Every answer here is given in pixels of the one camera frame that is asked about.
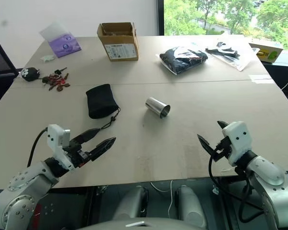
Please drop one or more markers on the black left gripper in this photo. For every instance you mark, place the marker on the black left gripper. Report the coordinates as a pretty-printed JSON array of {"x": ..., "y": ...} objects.
[{"x": 77, "y": 155}]

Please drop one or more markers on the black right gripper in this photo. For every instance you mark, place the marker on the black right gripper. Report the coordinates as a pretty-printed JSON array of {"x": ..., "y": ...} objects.
[{"x": 222, "y": 151}]

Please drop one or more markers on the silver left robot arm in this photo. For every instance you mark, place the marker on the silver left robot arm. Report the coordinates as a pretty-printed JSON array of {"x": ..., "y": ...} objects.
[{"x": 26, "y": 189}]

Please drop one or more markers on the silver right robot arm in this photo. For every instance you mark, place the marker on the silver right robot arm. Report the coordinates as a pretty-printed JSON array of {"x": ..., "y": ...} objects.
[{"x": 271, "y": 179}]

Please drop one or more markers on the black garment in plastic bag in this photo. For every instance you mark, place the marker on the black garment in plastic bag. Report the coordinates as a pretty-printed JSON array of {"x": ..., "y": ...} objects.
[{"x": 182, "y": 60}]

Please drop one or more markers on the black white item in bag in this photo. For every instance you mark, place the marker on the black white item in bag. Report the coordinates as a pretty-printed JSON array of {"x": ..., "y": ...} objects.
[{"x": 226, "y": 54}]

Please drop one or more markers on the stainless steel cup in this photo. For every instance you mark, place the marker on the stainless steel cup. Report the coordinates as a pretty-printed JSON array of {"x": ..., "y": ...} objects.
[{"x": 156, "y": 106}]

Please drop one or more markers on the silver left robot thigh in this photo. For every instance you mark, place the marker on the silver left robot thigh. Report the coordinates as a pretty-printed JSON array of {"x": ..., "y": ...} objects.
[{"x": 130, "y": 203}]

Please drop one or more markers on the silver robot thigh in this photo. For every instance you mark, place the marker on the silver robot thigh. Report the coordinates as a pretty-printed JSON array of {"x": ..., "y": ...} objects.
[
  {"x": 130, "y": 203},
  {"x": 189, "y": 206}
]

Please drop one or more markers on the clear tape strip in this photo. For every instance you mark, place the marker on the clear tape strip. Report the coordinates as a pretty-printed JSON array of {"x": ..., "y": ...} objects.
[{"x": 261, "y": 79}]

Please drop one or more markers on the bunch of keys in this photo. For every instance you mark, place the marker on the bunch of keys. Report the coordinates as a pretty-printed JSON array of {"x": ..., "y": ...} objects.
[{"x": 55, "y": 80}]

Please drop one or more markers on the silver right robot thigh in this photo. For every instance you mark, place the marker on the silver right robot thigh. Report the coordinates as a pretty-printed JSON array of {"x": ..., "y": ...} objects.
[{"x": 189, "y": 206}]

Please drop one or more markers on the dark side desk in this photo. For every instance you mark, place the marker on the dark side desk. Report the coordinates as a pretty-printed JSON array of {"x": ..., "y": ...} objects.
[{"x": 283, "y": 69}]

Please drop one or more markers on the dark robot torso edge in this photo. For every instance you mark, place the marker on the dark robot torso edge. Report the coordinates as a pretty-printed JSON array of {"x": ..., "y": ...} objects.
[{"x": 139, "y": 225}]

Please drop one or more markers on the small white green wrapper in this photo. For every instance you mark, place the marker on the small white green wrapper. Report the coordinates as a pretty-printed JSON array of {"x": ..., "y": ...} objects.
[{"x": 47, "y": 58}]

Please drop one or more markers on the open brown cardboard box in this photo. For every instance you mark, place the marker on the open brown cardboard box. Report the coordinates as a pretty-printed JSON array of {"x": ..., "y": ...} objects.
[{"x": 121, "y": 48}]

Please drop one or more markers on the yellow green printed carton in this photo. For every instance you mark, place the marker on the yellow green printed carton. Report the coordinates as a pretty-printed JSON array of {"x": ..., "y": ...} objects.
[{"x": 268, "y": 51}]

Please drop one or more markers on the purple and white packet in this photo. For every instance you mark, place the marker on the purple and white packet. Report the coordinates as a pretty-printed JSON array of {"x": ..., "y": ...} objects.
[{"x": 64, "y": 45}]

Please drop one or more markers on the black office chair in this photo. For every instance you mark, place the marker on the black office chair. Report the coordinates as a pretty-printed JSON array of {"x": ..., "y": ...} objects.
[{"x": 0, "y": 62}]

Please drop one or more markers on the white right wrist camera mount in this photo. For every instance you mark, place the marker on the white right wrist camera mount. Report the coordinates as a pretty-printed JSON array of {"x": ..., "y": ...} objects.
[{"x": 237, "y": 141}]

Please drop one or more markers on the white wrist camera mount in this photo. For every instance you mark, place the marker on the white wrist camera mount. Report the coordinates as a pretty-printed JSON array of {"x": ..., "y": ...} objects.
[
  {"x": 54, "y": 136},
  {"x": 237, "y": 141}
]

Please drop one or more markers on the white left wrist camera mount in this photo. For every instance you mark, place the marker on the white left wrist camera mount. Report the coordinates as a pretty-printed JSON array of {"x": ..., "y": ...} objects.
[{"x": 54, "y": 136}]

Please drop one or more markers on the black window frame post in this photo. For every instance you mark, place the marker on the black window frame post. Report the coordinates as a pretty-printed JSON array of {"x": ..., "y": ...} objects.
[{"x": 160, "y": 16}]

